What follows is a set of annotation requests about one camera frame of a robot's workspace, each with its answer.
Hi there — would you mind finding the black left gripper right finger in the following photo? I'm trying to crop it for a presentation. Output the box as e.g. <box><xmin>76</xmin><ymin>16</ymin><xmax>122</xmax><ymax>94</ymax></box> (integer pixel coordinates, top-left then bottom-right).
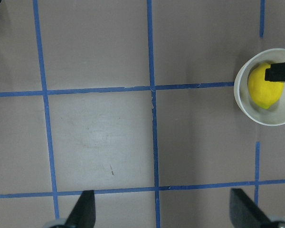
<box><xmin>229</xmin><ymin>188</ymin><xmax>279</xmax><ymax>228</ymax></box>

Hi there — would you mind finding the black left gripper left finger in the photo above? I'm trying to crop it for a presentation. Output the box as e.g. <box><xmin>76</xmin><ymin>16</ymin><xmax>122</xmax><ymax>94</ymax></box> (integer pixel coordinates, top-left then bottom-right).
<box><xmin>64</xmin><ymin>190</ymin><xmax>95</xmax><ymax>228</ymax></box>

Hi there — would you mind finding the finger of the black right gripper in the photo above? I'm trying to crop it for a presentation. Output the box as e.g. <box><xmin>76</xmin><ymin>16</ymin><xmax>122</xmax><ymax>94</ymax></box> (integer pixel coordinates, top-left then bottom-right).
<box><xmin>265</xmin><ymin>62</ymin><xmax>285</xmax><ymax>82</ymax></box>

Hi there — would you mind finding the yellow lemon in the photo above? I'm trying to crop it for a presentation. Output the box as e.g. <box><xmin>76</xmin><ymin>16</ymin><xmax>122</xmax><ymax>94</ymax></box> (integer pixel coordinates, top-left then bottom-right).
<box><xmin>247</xmin><ymin>62</ymin><xmax>284</xmax><ymax>109</ymax></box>

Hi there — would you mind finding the white ceramic bowl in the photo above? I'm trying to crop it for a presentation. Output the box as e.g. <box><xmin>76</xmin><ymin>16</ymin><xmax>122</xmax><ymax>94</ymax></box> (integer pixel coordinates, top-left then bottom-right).
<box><xmin>234</xmin><ymin>48</ymin><xmax>285</xmax><ymax>126</ymax></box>

